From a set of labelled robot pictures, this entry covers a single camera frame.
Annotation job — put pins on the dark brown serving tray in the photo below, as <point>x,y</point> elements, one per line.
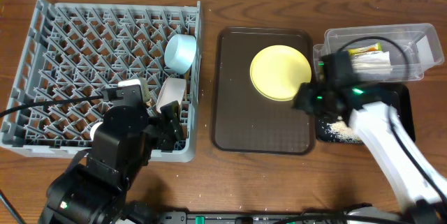
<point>243,119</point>

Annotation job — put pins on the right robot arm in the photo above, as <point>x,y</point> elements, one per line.
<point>420,190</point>

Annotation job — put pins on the yellow plate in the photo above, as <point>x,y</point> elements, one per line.
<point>278,71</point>

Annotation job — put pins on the grey dishwasher rack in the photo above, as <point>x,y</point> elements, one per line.
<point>72,52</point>

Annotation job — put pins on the clear plastic bin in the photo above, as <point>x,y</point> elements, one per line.
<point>419,49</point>

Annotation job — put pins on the white pink bowl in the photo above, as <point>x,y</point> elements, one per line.
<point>173,89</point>

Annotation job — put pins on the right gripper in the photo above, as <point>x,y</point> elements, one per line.
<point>302,99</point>

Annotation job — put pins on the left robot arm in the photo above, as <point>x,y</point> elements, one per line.
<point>94,187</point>

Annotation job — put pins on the green orange snack wrapper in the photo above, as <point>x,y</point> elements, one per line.
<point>361,50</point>

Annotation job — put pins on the light blue bowl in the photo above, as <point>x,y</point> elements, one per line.
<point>180,53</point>

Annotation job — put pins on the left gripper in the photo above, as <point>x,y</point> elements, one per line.
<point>170,129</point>

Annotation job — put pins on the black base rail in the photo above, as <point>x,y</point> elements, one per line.
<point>265,218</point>

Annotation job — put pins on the pile of rice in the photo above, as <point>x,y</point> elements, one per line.
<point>342,133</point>

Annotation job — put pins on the black waste tray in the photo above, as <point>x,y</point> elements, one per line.
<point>395,94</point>

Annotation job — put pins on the white napkin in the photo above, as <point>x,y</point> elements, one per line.
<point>372,63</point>

